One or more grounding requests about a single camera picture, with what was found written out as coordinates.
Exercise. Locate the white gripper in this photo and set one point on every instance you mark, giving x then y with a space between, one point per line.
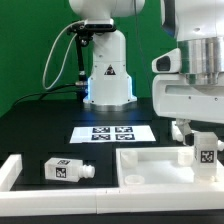
174 97

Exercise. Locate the white square tabletop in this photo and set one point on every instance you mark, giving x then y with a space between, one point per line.
144 167

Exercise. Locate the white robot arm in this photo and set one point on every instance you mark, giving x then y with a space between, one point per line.
189 81

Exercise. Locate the white flat tag plate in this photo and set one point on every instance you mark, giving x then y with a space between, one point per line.
102 134

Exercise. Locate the white U-shaped fence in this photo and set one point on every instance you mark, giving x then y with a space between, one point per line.
103 200

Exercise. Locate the black camera on stand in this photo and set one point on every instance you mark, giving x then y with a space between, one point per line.
83 36

